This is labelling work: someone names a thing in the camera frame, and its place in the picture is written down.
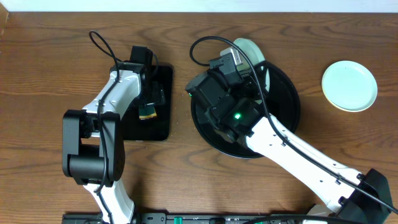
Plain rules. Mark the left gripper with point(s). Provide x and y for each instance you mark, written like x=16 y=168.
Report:
x=154 y=99

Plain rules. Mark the green yellow sponge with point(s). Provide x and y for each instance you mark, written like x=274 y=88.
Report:
x=147 y=112

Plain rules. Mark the yellow plate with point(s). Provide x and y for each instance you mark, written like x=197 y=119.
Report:
x=367 y=104

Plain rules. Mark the round black tray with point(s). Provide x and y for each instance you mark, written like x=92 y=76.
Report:
x=282 y=101

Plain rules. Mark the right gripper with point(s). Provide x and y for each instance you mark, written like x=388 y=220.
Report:
x=252 y=88

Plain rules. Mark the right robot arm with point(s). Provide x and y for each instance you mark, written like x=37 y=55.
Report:
x=345 y=191

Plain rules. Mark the light blue plate top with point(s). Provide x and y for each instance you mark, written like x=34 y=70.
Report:
x=255 y=56

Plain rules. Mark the light blue plate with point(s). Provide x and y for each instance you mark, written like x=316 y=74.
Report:
x=349 y=83
x=255 y=56

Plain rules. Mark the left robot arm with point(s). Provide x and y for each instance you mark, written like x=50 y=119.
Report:
x=134 y=105

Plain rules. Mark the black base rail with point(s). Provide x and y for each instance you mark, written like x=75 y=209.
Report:
x=163 y=218

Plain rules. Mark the black rectangular tray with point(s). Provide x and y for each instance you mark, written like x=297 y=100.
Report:
x=155 y=129

